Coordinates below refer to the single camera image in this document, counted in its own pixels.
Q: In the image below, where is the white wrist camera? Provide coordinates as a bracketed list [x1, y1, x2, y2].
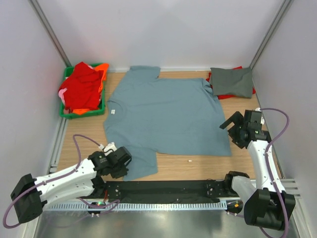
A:
[255, 107, 266, 124]
[99, 142, 117, 156]

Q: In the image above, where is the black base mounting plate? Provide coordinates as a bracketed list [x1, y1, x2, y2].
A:
[106, 179, 239, 204]

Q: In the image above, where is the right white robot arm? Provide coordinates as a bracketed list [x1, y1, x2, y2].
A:
[220, 109, 296, 237]

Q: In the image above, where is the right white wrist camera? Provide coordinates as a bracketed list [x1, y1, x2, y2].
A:
[255, 107, 266, 124]

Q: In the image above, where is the red t shirt in bin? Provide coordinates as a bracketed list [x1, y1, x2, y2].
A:
[58, 62, 104, 115]

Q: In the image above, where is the pink t shirt in bin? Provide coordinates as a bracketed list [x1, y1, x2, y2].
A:
[58, 88, 67, 106]

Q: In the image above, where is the folded grey t shirt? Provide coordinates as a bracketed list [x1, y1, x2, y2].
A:
[208, 66, 253, 99]

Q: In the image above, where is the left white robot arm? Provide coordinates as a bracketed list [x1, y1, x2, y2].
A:
[10, 147, 132, 224]

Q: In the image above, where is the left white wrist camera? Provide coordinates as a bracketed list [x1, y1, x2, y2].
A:
[99, 142, 117, 156]

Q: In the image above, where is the white slotted cable duct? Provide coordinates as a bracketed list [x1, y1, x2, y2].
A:
[47, 200, 227, 212]

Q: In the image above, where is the folded red t shirt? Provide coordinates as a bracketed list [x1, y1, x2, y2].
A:
[205, 65, 257, 101]

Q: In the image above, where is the blue-grey t shirt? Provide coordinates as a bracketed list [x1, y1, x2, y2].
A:
[104, 66, 231, 181]

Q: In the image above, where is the green plastic bin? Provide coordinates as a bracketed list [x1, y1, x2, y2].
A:
[59, 63, 102, 119]

